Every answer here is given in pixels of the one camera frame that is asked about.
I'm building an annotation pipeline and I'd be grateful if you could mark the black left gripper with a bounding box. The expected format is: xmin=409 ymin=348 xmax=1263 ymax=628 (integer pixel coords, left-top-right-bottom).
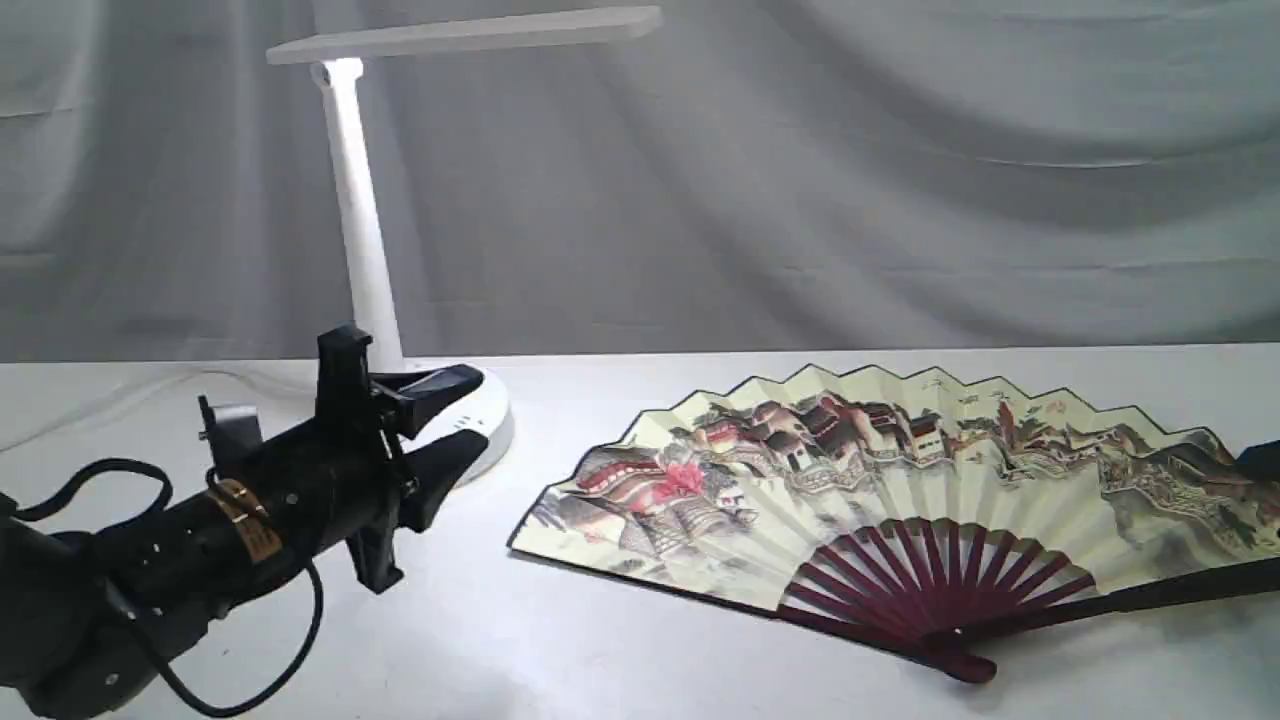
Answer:
xmin=215 ymin=325 xmax=489 ymax=593

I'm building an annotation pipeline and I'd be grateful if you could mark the painted paper folding fan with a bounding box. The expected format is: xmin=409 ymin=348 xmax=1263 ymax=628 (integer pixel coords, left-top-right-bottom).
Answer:
xmin=507 ymin=365 xmax=1279 ymax=684

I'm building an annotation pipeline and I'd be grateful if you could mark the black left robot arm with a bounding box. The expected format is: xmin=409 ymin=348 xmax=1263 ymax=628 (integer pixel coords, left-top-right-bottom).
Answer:
xmin=3 ymin=325 xmax=489 ymax=719

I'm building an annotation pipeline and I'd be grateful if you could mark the white desk lamp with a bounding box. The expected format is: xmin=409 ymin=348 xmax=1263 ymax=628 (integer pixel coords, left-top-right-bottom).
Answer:
xmin=265 ymin=5 xmax=663 ymax=491

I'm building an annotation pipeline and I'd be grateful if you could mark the grey backdrop curtain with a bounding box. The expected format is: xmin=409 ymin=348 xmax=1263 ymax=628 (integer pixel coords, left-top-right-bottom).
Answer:
xmin=3 ymin=1 xmax=1279 ymax=363

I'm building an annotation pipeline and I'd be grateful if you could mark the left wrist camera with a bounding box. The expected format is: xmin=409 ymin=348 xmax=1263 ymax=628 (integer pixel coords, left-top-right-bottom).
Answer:
xmin=198 ymin=395 xmax=264 ymax=477

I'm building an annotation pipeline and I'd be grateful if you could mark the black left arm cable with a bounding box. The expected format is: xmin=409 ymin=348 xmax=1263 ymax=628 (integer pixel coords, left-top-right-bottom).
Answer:
xmin=0 ymin=457 xmax=326 ymax=719

